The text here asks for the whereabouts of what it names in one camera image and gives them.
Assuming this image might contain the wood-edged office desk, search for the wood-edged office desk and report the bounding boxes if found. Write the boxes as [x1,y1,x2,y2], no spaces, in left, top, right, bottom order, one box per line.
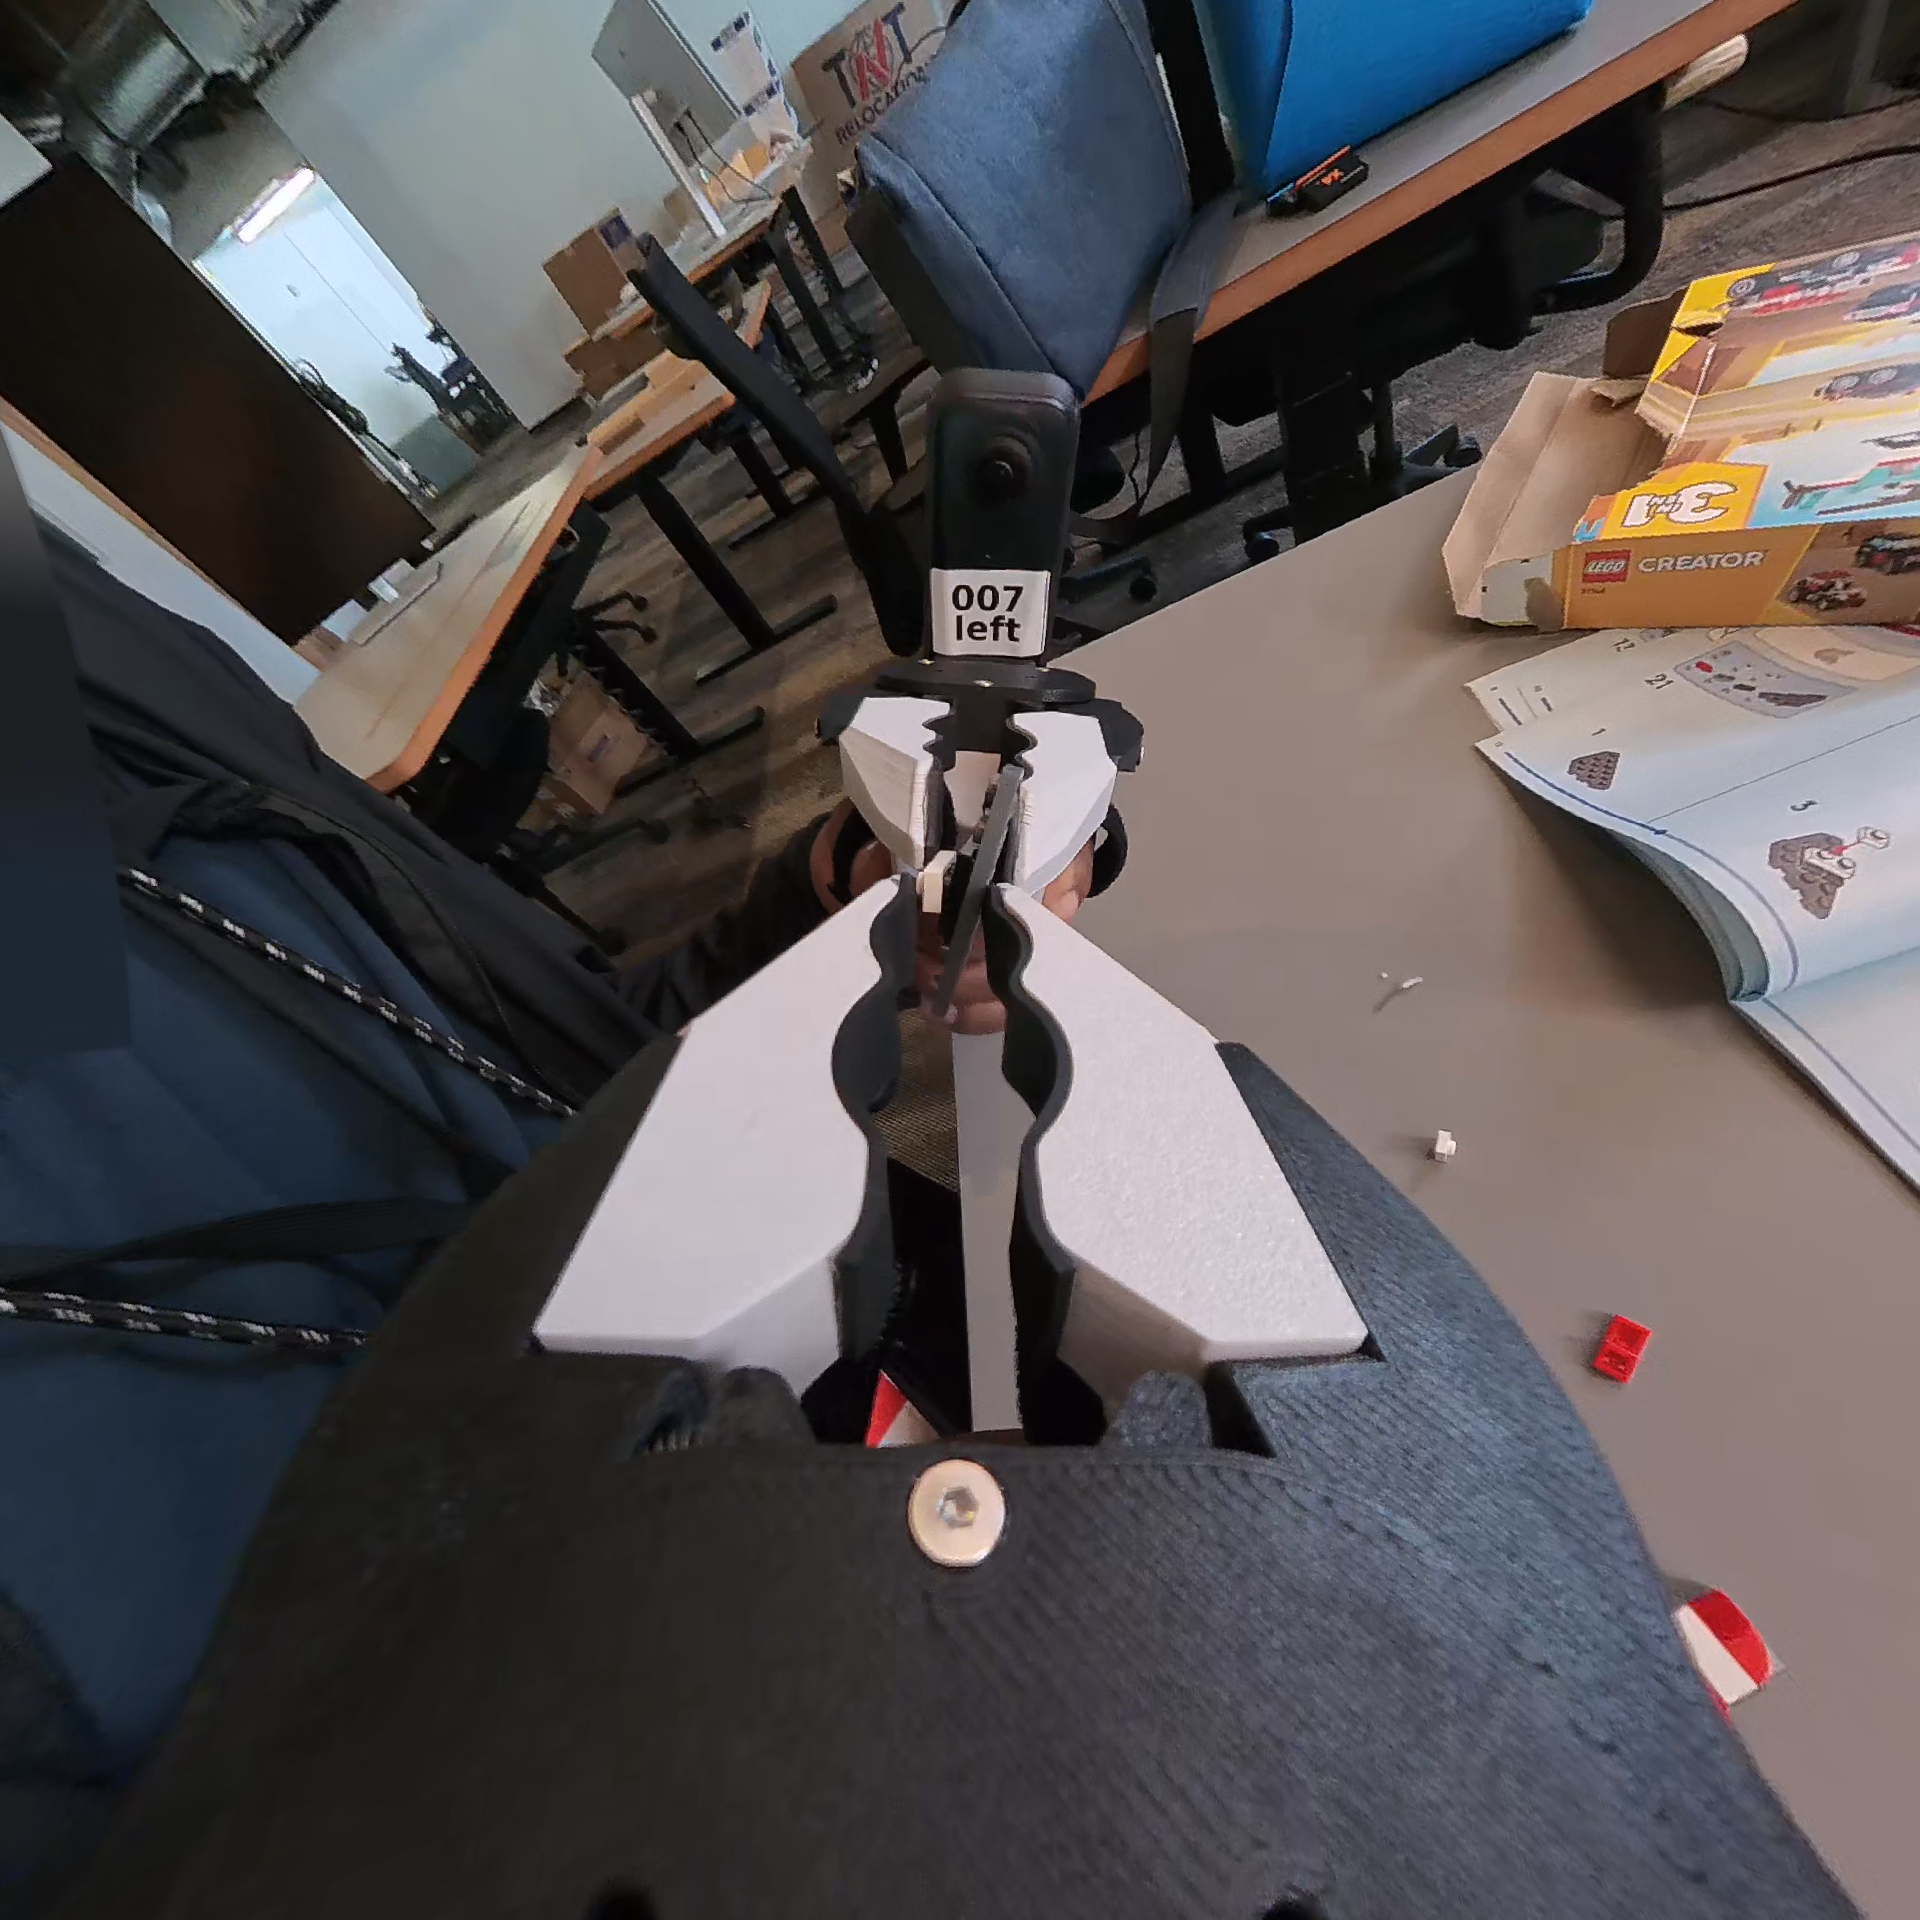
[1080,0,1802,407]

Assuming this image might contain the person's navy hoodie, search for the person's navy hoodie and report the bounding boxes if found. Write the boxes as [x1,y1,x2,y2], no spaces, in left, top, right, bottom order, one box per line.
[0,832,528,1920]

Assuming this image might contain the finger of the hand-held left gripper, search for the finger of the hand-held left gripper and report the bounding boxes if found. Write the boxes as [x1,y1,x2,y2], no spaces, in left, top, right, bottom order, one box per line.
[998,712,1122,902]
[834,700,964,885]

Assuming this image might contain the person's left hand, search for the person's left hand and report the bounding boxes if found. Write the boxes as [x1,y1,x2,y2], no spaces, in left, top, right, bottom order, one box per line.
[809,808,1105,1039]

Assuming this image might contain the wooden top desk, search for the wooden top desk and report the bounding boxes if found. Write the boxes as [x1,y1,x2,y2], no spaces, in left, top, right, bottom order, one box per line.
[300,440,609,798]
[577,276,782,505]

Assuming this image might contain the large dark screen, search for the large dark screen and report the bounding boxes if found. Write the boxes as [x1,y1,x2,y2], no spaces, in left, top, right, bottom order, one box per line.
[0,150,438,647]

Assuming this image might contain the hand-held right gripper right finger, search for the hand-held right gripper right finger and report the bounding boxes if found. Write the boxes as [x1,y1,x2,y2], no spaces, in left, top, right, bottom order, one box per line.
[991,882,1375,1378]

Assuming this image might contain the printed cardboard box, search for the printed cardboard box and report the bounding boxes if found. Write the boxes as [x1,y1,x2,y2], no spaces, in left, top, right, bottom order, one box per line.
[786,0,963,152]

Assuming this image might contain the person's left forearm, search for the person's left forearm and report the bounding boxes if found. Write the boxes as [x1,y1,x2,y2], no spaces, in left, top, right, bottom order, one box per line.
[615,838,841,1037]

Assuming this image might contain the dark grey wedge plate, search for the dark grey wedge plate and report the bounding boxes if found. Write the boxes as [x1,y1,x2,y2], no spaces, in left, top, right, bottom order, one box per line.
[929,757,1040,1023]

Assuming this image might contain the red white toy plane model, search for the red white toy plane model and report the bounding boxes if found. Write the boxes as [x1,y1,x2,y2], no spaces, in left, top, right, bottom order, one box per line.
[1671,1581,1779,1712]

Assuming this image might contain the toy building instruction booklet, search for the toy building instruction booklet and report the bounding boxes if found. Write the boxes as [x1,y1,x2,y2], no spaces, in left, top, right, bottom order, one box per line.
[1463,622,1920,1185]

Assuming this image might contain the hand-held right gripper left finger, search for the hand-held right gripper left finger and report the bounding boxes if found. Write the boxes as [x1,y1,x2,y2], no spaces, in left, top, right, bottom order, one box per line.
[534,880,921,1413]

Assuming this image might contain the white computer monitor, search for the white computer monitor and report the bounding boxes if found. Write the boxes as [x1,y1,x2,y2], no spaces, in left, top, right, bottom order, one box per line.
[591,0,711,196]

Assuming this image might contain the yellow toy set box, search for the yellow toy set box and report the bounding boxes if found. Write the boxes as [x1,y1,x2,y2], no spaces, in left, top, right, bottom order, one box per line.
[1440,239,1920,633]

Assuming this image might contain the grey work desk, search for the grey work desk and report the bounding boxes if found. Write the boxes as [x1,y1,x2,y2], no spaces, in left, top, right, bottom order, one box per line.
[952,449,1920,1920]

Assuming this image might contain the black white drawstring cord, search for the black white drawstring cord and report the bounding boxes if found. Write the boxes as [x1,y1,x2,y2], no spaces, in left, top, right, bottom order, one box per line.
[0,1281,369,1359]
[119,865,579,1119]

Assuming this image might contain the small black orange device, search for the small black orange device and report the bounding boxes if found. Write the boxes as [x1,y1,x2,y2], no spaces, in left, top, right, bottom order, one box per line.
[1267,144,1375,214]

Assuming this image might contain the navy fabric bag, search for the navy fabric bag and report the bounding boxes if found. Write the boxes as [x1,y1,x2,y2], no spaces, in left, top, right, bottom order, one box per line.
[848,0,1249,394]

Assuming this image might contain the person's black jacket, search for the person's black jacket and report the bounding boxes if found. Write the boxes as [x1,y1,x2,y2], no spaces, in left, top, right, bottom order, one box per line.
[46,568,664,1142]

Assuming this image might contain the bright blue felt bag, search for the bright blue felt bag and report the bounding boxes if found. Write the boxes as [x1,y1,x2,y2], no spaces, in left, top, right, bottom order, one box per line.
[1192,0,1596,204]

